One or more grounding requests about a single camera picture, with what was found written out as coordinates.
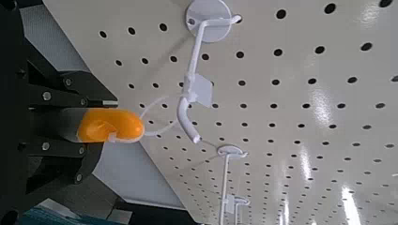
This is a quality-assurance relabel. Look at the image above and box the white perforated pegboard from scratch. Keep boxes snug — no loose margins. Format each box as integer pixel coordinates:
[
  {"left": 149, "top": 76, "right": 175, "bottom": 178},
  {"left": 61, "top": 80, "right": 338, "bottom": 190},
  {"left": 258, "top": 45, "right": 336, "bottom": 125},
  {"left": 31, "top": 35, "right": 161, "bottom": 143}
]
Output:
[{"left": 41, "top": 0, "right": 398, "bottom": 225}]

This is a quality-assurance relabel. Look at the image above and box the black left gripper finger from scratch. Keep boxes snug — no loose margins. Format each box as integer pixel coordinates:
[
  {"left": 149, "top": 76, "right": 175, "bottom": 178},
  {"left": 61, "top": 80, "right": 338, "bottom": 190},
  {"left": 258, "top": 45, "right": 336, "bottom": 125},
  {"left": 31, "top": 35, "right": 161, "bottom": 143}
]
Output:
[
  {"left": 26, "top": 60, "right": 120, "bottom": 110},
  {"left": 26, "top": 137, "right": 105, "bottom": 196}
]

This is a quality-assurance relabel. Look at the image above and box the grey partition panel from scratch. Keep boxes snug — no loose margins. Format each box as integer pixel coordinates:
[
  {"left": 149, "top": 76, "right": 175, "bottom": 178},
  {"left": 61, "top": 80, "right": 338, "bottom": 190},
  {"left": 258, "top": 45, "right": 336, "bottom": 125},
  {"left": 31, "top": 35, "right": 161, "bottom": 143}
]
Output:
[{"left": 19, "top": 4, "right": 186, "bottom": 211}]

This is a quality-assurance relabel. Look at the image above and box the white peg hook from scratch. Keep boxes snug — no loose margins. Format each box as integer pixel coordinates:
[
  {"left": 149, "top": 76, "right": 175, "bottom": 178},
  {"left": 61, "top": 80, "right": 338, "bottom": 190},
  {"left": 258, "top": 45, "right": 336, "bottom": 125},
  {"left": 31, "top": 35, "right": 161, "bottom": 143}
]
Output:
[
  {"left": 232, "top": 195, "right": 252, "bottom": 225},
  {"left": 176, "top": 0, "right": 243, "bottom": 144},
  {"left": 216, "top": 143, "right": 250, "bottom": 225}
]

